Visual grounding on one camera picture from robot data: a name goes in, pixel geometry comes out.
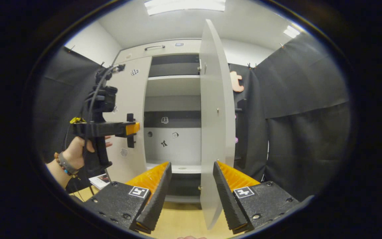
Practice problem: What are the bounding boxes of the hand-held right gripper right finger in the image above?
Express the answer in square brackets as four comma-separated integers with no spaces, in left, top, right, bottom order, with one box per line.
[213,161,300,234]

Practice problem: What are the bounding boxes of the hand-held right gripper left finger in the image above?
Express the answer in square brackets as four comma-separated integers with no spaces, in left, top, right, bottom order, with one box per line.
[84,162,172,234]

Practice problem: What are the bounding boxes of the black door handle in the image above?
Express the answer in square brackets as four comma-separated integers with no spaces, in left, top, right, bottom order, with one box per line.
[234,98,246,170]
[126,114,136,148]

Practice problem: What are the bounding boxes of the grey cabinet door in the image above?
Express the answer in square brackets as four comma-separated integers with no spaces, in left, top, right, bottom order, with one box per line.
[199,19,237,230]
[106,56,152,184]

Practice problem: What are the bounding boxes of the grey double-door shoe cabinet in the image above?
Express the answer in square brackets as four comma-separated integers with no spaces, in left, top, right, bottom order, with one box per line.
[106,39,202,203]

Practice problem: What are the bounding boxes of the white cabinet shelf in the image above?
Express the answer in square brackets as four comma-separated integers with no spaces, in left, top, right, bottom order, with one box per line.
[146,75,201,97]
[146,162,201,174]

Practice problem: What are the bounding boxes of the black backdrop cloth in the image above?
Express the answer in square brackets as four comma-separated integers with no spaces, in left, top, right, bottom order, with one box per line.
[33,46,112,193]
[227,32,350,201]

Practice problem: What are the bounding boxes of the white booklet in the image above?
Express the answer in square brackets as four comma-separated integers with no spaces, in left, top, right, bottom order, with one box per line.
[88,173,112,190]

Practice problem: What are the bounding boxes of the grey wristband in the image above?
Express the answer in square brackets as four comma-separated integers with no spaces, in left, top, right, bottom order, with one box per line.
[58,151,79,176]

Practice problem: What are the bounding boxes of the large ceiling light panel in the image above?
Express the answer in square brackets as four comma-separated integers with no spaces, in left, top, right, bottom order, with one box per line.
[144,0,226,16]

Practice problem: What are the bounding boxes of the small ceiling light panel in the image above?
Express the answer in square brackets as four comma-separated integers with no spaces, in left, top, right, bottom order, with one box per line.
[283,25,301,39]

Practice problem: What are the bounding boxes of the black cable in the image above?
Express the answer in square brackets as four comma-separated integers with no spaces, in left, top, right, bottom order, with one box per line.
[64,65,125,201]

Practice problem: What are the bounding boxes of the beaded bracelet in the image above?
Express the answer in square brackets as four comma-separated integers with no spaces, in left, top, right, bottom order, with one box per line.
[54,152,70,176]

